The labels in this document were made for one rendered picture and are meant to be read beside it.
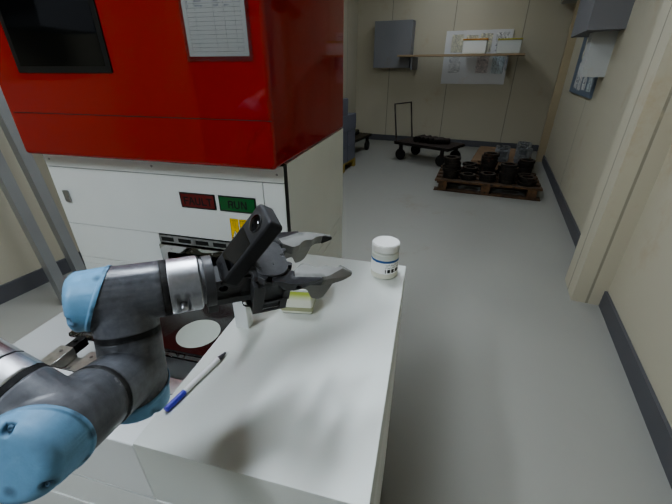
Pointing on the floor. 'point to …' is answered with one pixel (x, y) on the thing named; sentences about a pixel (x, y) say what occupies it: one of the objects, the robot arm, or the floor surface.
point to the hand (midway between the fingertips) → (335, 252)
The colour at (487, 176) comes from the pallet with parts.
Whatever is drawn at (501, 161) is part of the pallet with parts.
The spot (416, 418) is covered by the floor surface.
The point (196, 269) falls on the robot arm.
